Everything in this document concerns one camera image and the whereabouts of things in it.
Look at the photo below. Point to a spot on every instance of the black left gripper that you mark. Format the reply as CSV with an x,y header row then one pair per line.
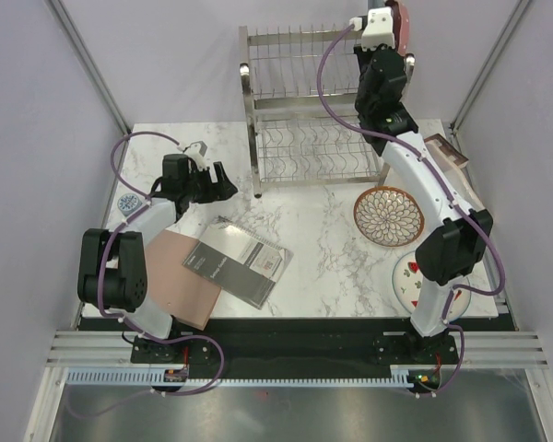
x,y
222,190

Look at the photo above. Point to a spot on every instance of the floral patterned orange-rim bowl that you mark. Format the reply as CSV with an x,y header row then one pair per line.
x,y
388,217

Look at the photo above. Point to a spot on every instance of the pink dotted scalloped plate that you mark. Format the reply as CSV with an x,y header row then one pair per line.
x,y
401,24

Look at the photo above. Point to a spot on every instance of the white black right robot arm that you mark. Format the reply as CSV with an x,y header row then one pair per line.
x,y
457,231

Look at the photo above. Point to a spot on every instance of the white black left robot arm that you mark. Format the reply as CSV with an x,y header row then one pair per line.
x,y
112,275

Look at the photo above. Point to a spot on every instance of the stainless steel dish rack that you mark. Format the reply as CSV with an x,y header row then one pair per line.
x,y
292,140

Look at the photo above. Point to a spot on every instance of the grey setup guide booklet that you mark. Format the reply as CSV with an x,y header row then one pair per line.
x,y
239,261

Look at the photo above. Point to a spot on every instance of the blue white round tin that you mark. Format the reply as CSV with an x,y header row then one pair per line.
x,y
129,203

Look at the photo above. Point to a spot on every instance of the pink notebook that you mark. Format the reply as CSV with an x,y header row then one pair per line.
x,y
188,297

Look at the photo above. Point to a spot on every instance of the white watermelon pattern plate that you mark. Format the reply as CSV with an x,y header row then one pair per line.
x,y
407,280

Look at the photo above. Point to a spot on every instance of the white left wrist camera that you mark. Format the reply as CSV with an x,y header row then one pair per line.
x,y
196,152

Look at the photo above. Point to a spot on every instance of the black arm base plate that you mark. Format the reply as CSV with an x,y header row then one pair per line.
x,y
301,346

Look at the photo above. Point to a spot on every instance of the aluminium frame post left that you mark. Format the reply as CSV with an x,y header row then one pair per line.
x,y
86,60

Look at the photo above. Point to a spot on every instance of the aluminium frame post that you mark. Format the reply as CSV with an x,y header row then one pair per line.
x,y
86,60
497,49

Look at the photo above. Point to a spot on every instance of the light blue cable duct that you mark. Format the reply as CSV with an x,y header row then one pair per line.
x,y
159,377

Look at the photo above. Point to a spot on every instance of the aluminium frame post right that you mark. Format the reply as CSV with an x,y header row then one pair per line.
x,y
497,49

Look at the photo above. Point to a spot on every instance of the aluminium front rail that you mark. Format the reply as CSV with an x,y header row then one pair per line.
x,y
483,349

